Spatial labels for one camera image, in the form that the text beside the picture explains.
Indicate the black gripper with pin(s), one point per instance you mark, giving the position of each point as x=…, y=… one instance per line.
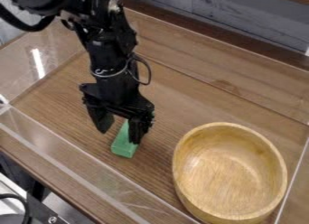
x=114, y=96

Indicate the green rectangular block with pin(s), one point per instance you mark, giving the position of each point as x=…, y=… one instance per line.
x=123, y=147

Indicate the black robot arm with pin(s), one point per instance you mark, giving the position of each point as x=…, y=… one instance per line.
x=101, y=24

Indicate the brown wooden bowl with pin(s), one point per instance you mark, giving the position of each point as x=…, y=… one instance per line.
x=230, y=174

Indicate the clear acrylic tray wall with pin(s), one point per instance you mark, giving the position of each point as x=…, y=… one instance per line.
x=208, y=80

